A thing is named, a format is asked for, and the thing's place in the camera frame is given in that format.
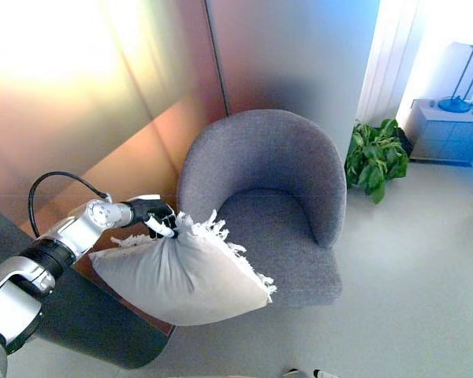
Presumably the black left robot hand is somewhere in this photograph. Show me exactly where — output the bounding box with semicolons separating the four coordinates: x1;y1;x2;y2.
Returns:
128;194;179;240

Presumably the white fringed pillow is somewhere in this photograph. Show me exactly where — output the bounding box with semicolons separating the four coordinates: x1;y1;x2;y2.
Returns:
88;210;278;327

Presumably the grey fabric tub armchair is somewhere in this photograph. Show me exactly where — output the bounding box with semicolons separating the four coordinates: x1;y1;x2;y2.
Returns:
176;109;348;308

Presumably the dark grey rounded cabinet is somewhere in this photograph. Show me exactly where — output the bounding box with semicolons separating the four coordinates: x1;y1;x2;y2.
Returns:
0;200;175;370

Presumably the green leafy houseplant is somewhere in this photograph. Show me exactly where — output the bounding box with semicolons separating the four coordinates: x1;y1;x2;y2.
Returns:
345;118;410;205

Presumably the dark plant pot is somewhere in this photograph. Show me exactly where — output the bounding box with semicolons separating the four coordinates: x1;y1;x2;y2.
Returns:
392;128;414;159

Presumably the pale blue low cabinet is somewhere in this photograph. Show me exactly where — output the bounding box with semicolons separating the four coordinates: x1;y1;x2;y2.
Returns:
408;98;473;165

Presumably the blue lamp base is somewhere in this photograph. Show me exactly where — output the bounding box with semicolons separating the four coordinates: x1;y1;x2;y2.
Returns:
437;96;472;113

